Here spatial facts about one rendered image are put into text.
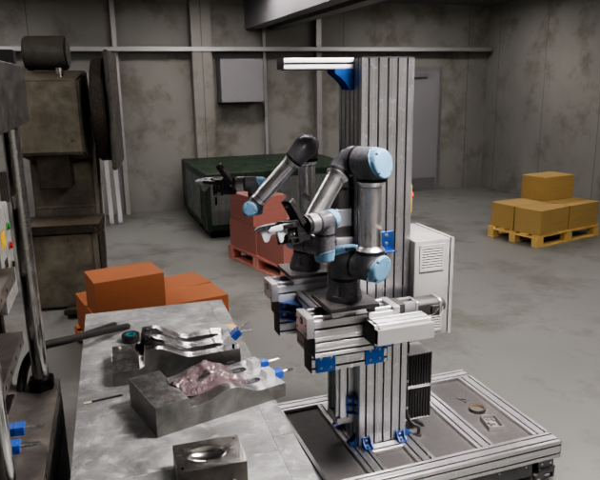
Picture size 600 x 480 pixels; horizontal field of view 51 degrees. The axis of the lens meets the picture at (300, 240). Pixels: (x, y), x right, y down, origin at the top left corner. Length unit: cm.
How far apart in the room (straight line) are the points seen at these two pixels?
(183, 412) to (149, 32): 835
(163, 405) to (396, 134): 149
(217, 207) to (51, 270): 286
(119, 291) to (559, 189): 594
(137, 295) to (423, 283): 229
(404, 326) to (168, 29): 808
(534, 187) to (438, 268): 571
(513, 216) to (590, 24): 348
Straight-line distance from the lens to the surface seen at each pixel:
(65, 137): 576
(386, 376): 310
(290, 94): 1059
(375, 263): 250
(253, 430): 222
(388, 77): 280
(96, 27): 1009
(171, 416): 222
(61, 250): 589
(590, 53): 1039
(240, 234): 703
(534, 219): 794
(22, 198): 250
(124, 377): 260
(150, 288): 459
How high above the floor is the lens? 193
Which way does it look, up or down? 14 degrees down
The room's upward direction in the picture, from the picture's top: 1 degrees counter-clockwise
